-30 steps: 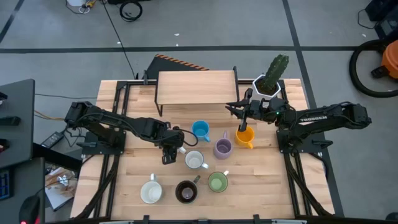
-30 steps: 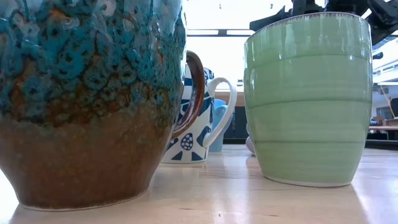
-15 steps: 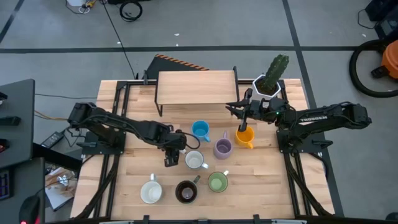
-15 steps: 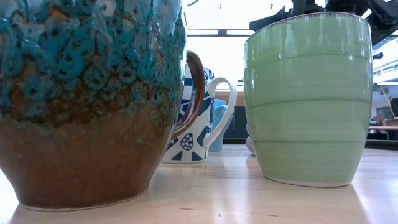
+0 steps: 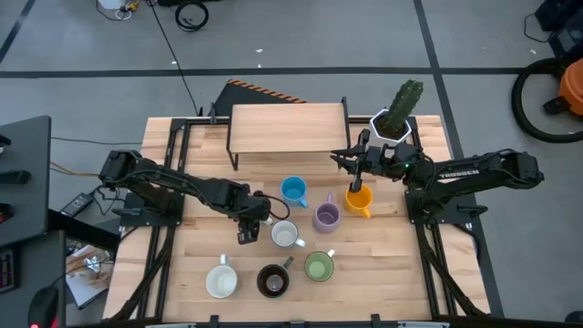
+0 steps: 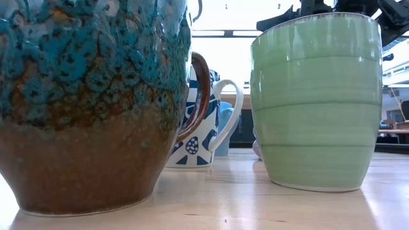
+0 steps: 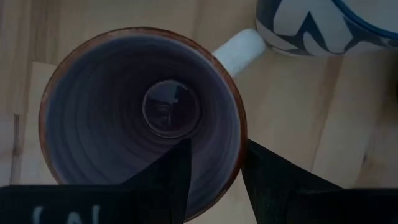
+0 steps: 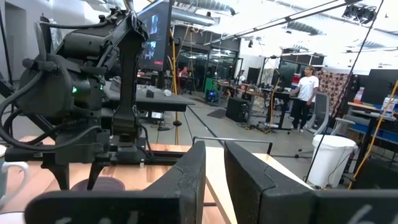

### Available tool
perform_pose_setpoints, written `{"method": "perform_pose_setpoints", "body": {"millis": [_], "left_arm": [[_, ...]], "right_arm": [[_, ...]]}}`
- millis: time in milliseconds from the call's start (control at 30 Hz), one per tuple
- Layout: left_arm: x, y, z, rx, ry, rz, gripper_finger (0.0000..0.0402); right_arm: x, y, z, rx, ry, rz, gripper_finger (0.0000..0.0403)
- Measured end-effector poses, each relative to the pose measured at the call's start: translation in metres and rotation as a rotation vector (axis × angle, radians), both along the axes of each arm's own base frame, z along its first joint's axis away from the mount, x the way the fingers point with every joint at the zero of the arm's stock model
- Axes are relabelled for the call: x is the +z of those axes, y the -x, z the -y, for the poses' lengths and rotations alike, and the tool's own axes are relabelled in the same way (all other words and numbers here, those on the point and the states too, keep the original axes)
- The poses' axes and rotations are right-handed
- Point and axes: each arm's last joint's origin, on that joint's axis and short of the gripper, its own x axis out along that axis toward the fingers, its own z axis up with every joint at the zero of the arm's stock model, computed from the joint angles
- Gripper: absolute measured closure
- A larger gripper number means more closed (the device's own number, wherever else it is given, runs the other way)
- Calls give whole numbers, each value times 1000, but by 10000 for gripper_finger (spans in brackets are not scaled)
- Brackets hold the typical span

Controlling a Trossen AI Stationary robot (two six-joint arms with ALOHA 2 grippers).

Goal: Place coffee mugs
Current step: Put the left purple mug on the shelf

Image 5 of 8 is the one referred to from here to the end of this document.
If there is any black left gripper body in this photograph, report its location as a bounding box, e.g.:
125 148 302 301
235 194 273 246

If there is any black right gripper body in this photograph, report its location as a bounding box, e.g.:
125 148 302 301
348 128 414 193

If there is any white blue patterned mug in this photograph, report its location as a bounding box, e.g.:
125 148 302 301
270 220 307 250

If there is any yellow ceramic mug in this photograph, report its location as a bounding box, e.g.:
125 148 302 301
343 184 374 220

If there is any blue ceramic mug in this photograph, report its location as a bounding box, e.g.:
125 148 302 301
280 176 310 210

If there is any plain lilac ceramic mug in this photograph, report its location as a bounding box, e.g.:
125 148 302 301
312 190 342 235

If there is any teal brown glazed mug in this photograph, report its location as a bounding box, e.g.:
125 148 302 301
256 256 295 300

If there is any grey teal mug white inside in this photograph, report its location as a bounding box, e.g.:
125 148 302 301
204 253 239 300

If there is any green mug white handle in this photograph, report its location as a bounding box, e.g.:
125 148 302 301
303 248 337 282

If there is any green cactus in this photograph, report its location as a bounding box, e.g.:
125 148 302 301
385 79 424 134

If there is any black ramp orange striped edge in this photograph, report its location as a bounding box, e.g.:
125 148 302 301
213 78 307 118

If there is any black desk support bar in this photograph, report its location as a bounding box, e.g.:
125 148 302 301
47 209 122 251

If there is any black power adapter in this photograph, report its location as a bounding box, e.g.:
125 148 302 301
59 192 95 218

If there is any orange vacuum cleaner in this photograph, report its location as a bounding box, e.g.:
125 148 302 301
557 57 583 116

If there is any black box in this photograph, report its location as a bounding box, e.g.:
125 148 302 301
548 20 583 59

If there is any black computer mouse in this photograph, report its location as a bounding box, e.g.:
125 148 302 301
27 285 60 328

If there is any black remote control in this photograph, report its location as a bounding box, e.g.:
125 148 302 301
0 169 32 185

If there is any dark keypad panel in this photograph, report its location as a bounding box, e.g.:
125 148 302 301
0 248 19 292

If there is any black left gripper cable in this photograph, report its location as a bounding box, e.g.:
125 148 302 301
253 190 292 221

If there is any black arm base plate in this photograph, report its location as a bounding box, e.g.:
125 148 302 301
113 190 186 228
404 189 488 225

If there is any black aluminium rig frame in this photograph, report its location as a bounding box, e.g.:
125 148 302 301
107 116 492 328

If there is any orange vacuum with hose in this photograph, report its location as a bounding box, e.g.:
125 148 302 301
510 56 583 145

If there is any grey floor cable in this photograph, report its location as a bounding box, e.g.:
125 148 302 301
50 136 143 146

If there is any yellow floor cable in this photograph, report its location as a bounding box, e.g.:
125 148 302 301
50 161 101 179

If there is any thin black cable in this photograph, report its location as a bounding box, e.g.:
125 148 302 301
523 12 555 45

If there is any coiled black cable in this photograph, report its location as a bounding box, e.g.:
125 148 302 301
175 1 210 32

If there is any long black floor cable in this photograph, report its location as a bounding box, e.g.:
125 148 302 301
146 0 202 118

